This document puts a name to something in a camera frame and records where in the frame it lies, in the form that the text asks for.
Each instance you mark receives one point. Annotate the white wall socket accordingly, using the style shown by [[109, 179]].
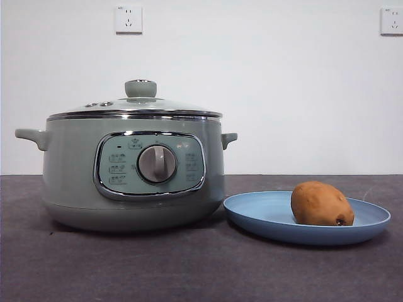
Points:
[[128, 19], [392, 21]]

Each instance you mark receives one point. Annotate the blue round plate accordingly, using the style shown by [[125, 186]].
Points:
[[261, 214]]

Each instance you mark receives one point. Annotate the pale green electric steamer pot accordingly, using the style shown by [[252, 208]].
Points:
[[75, 176]]

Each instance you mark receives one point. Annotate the brown potato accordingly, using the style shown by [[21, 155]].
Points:
[[321, 203]]

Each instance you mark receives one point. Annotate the glass lid with green knob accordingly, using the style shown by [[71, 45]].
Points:
[[140, 89]]

